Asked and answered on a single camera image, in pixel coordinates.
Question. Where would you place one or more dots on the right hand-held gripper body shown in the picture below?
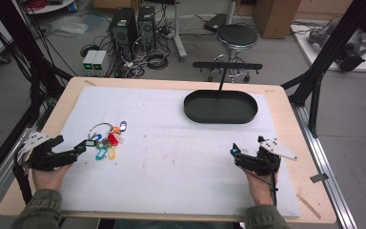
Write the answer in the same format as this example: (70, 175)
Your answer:
(263, 159)

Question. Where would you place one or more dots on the black computer tower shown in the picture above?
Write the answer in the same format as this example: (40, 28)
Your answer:
(146, 25)
(122, 28)

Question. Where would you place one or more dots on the black round stool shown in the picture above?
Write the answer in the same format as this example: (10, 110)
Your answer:
(237, 36)

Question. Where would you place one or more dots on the brown cardboard box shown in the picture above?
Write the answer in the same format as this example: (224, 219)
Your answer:
(274, 17)

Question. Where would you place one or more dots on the white foam mat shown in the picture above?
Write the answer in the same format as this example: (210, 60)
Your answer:
(178, 165)

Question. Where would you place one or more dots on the round white table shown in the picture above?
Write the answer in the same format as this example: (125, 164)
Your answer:
(49, 5)

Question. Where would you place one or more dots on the black metal frame strut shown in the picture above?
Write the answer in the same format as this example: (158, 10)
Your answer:
(22, 41)
(327, 54)

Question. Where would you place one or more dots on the flat black case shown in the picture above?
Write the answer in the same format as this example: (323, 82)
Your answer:
(215, 22)

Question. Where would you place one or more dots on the white power supply unit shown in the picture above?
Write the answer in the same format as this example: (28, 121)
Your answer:
(99, 62)
(89, 62)

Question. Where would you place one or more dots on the white metal stand leg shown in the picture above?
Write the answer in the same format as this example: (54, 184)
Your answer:
(178, 28)

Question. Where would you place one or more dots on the white board with grey device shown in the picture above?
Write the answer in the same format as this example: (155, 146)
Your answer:
(340, 47)

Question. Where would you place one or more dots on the grey metal bracket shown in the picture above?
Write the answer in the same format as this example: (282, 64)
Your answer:
(319, 177)

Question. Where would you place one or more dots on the person's left hand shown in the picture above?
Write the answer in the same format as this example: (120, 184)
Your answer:
(50, 178)

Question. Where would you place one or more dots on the clear plastic bag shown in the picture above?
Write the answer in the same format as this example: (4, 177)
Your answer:
(70, 24)

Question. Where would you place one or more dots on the thin wooden stick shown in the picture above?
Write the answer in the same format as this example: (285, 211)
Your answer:
(309, 206)

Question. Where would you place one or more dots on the black oval tray hanger stand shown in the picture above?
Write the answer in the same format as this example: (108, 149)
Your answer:
(219, 108)

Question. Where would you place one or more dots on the person's right hand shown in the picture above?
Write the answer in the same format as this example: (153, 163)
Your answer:
(260, 187)

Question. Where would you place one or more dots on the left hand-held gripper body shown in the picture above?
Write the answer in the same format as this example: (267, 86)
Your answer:
(44, 159)

